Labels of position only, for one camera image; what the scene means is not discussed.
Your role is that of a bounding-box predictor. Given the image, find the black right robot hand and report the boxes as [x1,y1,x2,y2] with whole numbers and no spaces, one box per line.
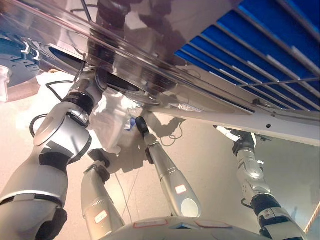
[215,125,258,154]

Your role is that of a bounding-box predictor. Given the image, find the silver right robot leg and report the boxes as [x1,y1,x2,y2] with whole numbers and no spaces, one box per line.
[145,131,203,219]

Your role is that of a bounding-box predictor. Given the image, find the silver robot leg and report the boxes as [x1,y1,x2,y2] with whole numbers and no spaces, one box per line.
[80,159,126,239]
[145,131,203,219]

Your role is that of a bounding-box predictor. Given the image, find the black right robot foot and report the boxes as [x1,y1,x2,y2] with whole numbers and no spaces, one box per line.
[134,116,150,137]

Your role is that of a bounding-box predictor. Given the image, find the black robot foot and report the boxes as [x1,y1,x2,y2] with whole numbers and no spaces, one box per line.
[134,116,150,137]
[87,148,111,169]

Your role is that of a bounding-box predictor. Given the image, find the silver robot torso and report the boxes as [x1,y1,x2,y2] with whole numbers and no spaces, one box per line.
[99,216,267,240]

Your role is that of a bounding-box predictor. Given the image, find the small blue white package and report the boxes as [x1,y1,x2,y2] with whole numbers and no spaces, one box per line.
[123,117,137,133]

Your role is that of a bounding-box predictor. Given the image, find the white crumpled cloth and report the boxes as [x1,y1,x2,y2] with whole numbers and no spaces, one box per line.
[35,71,141,155]

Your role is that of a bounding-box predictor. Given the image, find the black left robot foot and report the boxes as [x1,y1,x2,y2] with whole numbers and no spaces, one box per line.
[87,148,111,169]

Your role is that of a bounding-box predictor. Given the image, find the silver left robot leg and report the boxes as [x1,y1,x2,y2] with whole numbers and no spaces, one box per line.
[80,159,126,239]

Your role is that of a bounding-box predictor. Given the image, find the round glass washer door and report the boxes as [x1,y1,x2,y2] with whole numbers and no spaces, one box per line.
[0,36,42,104]

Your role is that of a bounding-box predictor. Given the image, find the thin grey floor cord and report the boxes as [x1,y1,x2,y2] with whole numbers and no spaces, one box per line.
[114,171,141,219]

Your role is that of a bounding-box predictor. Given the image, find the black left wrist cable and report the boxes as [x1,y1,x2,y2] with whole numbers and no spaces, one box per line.
[29,61,85,139]

